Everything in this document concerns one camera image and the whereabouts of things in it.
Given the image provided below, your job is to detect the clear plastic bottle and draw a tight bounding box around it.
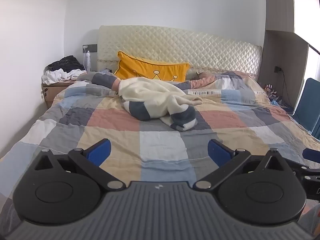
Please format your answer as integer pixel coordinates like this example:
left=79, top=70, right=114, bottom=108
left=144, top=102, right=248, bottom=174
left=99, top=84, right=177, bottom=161
left=85, top=50, right=92, bottom=72

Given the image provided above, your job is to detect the cluster of small bottles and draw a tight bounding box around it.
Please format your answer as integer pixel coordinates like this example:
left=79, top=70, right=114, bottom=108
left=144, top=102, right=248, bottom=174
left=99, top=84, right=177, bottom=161
left=265, top=82, right=278, bottom=96

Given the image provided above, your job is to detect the blue chair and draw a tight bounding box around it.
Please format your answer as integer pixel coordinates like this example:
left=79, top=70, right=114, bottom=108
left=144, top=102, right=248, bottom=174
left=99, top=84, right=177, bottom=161
left=292, top=78, right=320, bottom=134

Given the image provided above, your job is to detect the yellow crown print pillow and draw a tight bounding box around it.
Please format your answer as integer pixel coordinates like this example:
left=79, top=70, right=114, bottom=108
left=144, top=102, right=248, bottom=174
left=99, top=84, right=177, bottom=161
left=114, top=51, right=191, bottom=83

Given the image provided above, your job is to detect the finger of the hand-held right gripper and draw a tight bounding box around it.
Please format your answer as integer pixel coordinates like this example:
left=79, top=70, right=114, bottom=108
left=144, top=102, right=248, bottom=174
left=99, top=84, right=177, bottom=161
left=285, top=148, right=320, bottom=175

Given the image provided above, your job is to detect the cream quilted headboard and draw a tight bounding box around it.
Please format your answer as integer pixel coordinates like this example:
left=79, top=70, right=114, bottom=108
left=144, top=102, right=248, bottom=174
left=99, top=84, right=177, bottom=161
left=97, top=25, right=263, bottom=83

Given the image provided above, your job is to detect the black power cable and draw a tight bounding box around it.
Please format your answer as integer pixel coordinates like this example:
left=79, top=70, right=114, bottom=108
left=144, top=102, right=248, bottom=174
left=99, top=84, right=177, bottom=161
left=281, top=70, right=293, bottom=106

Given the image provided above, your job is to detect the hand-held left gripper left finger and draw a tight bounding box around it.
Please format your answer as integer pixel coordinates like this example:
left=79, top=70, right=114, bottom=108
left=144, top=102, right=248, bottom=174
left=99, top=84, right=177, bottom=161
left=34, top=139, right=125, bottom=191

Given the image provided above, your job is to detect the white clothes pile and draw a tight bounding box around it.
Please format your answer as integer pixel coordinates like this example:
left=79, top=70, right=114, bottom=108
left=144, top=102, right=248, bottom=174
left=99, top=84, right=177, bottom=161
left=41, top=68, right=88, bottom=85

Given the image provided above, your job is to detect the cream navy striped sweater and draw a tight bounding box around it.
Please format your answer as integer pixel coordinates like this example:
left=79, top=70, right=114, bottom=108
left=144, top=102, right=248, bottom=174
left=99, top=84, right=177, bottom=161
left=118, top=77, right=203, bottom=132

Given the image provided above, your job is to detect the wooden nightstand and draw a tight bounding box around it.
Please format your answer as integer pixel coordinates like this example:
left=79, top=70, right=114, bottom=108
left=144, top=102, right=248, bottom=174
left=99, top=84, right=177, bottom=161
left=41, top=79, right=77, bottom=109

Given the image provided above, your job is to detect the grey wall cabinet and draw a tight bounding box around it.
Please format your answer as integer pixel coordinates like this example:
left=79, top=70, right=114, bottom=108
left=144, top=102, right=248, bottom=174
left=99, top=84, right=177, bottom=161
left=260, top=0, right=310, bottom=110

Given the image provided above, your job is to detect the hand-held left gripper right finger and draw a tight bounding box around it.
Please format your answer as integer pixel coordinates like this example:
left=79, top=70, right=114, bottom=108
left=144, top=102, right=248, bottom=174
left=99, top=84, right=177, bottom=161
left=196, top=139, right=291, bottom=190

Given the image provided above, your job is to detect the patchwork checkered quilt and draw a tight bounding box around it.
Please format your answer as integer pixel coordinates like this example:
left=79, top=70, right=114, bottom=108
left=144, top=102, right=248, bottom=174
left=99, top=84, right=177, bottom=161
left=0, top=71, right=320, bottom=230

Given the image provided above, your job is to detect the dark clothes pile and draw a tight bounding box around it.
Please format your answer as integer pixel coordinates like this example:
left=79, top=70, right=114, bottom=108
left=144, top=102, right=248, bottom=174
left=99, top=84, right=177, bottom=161
left=47, top=55, right=85, bottom=72

